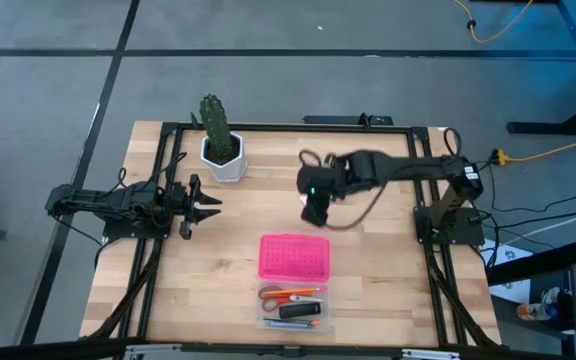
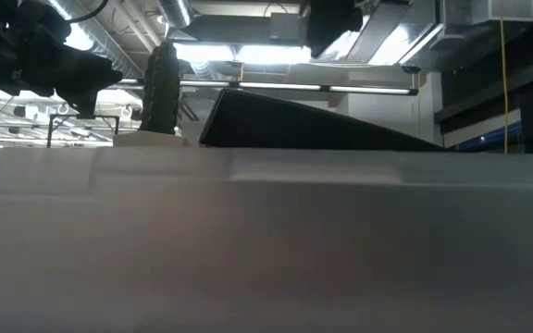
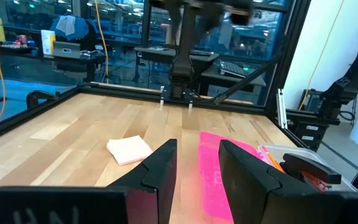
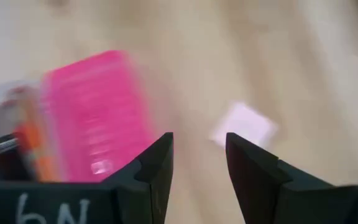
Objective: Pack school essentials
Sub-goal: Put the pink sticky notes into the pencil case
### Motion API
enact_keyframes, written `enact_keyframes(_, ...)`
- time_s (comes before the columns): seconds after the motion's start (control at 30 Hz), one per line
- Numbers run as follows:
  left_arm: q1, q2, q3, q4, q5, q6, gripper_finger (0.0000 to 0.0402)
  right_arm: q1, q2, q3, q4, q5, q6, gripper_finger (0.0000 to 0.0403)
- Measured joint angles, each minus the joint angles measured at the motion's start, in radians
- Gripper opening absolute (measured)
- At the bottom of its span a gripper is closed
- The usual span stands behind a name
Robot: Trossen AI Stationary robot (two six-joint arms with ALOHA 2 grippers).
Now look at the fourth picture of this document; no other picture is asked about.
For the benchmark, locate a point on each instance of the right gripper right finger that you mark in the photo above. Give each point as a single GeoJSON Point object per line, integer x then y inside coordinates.
{"type": "Point", "coordinates": [259, 186]}

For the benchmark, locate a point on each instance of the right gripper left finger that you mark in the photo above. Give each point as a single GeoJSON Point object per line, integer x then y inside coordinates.
{"type": "Point", "coordinates": [154, 174]}

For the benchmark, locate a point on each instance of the orange pencil with pink eraser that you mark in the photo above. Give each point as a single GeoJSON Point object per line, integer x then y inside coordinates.
{"type": "Point", "coordinates": [36, 149]}

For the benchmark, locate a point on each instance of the pink sticky note pad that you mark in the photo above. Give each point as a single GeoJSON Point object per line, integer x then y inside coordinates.
{"type": "Point", "coordinates": [247, 124]}

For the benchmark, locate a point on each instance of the clear pencil box pink lid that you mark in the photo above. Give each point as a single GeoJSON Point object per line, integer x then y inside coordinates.
{"type": "Point", "coordinates": [98, 109]}

